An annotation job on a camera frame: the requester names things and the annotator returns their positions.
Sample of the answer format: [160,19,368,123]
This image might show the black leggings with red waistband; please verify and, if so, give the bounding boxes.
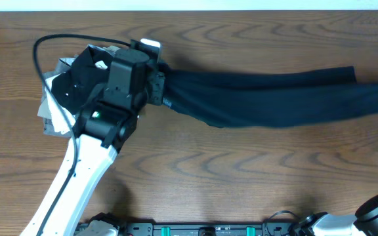
[160,64,378,128]

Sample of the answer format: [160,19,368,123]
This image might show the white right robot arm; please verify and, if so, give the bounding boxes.
[290,195,378,236]

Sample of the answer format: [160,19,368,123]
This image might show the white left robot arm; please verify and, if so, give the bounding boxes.
[22,46,164,235]

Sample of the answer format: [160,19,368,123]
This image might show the black polo shirt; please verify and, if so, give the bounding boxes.
[51,47,114,115]

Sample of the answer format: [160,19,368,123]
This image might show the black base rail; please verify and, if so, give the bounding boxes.
[73,212,297,236]

